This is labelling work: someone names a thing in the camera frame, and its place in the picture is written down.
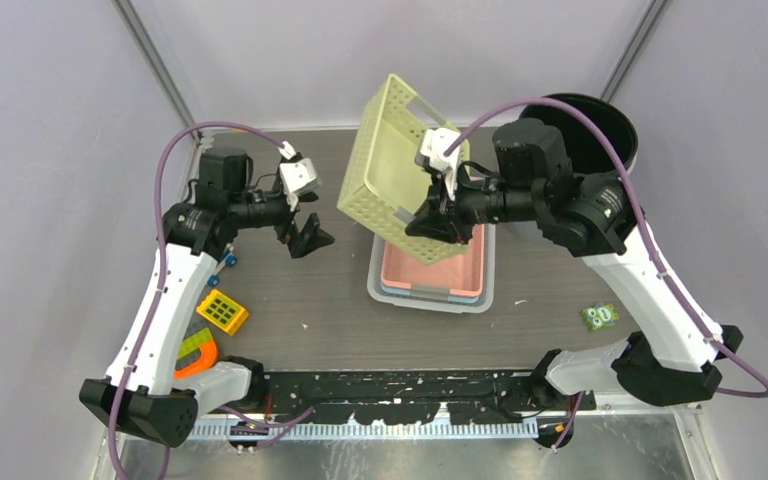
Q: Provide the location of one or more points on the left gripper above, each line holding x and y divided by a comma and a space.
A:
310, 236

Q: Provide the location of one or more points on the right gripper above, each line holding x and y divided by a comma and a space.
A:
441, 217

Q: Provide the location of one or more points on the pink perforated basket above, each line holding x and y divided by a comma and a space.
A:
462, 275

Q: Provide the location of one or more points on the pale green perforated basket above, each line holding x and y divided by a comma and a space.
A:
382, 186

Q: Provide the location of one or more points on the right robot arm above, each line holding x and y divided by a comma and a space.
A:
671, 358

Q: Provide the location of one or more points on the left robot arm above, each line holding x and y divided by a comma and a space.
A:
139, 394

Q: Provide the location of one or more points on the toy car with blue wheels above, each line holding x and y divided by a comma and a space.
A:
227, 260

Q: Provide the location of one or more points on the light blue basket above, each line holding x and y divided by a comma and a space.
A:
432, 295

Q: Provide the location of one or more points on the grey outer basket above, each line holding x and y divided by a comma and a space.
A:
374, 283

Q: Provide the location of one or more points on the yellow grid toy block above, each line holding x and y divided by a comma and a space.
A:
223, 312

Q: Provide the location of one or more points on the orange curved toy piece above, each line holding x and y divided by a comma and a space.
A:
207, 358

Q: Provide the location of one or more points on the black grey round bin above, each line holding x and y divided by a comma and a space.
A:
596, 132

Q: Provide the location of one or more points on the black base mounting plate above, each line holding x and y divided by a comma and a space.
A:
402, 397

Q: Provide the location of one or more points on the green owl toy block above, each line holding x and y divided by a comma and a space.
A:
599, 316

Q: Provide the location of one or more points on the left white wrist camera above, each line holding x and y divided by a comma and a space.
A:
299, 177

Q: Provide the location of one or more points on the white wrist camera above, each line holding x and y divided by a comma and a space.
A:
299, 177
433, 158

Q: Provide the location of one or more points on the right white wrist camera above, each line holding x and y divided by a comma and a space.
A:
433, 158

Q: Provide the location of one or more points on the slotted cable duct rail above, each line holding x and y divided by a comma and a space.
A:
225, 428

